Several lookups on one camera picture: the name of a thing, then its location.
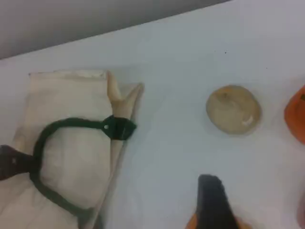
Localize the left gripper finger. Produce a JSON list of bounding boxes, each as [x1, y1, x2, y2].
[[0, 144, 34, 182]]

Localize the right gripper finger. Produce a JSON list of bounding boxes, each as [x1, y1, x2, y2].
[[196, 174, 239, 229]]

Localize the green rope bag handle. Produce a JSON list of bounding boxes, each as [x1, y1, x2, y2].
[[29, 114, 138, 218]]

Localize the white canvas bag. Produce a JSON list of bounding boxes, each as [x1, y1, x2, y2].
[[0, 69, 145, 229]]

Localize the orange fruit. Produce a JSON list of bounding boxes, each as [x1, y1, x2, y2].
[[284, 84, 305, 145]]

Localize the beige potato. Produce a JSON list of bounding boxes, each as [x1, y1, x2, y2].
[[206, 84, 262, 136]]

